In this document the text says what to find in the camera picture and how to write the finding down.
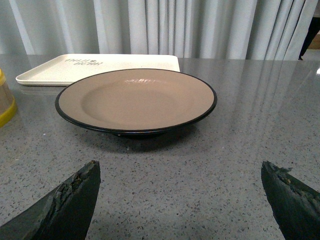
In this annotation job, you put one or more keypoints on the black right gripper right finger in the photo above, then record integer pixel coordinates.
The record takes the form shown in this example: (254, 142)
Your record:
(295, 205)

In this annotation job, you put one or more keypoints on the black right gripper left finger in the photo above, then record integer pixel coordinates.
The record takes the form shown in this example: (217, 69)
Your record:
(65, 213)

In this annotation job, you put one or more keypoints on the tan plate with black rim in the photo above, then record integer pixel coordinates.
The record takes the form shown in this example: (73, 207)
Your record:
(136, 102)

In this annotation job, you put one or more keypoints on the cream bear tray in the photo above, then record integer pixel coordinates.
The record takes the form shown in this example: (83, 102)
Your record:
(69, 68)

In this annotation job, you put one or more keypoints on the yellow-rimmed wooden steamer basket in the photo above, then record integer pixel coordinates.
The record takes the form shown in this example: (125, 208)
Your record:
(8, 106)

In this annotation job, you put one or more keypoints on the grey pleated curtain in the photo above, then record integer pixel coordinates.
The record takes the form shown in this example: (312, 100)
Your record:
(209, 29)

